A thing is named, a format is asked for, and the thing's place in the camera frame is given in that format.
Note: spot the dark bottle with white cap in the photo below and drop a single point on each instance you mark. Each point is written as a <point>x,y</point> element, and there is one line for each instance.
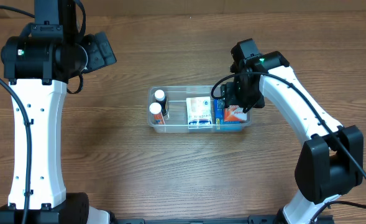
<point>161,98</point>

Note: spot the orange tube with white cap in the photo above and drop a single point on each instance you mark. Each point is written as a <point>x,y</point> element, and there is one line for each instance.
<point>155,110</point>

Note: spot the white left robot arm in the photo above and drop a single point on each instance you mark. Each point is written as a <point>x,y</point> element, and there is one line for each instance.
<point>38,65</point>

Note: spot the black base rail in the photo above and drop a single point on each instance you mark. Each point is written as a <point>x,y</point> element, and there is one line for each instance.
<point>198,221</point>

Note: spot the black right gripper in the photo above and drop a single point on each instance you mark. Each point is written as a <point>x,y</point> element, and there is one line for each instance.
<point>228,90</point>

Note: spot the blue medicine box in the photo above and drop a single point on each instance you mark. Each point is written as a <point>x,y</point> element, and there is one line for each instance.
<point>221,124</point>

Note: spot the red and white medicine box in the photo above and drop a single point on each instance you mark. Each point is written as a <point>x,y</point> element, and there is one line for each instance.
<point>234,113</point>

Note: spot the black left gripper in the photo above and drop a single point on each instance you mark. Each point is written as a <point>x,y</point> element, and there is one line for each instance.
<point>101,50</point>

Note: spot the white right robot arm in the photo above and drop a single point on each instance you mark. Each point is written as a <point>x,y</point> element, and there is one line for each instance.
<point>331,160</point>

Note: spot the clear plastic container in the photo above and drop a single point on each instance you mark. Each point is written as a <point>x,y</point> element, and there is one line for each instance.
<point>176,120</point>

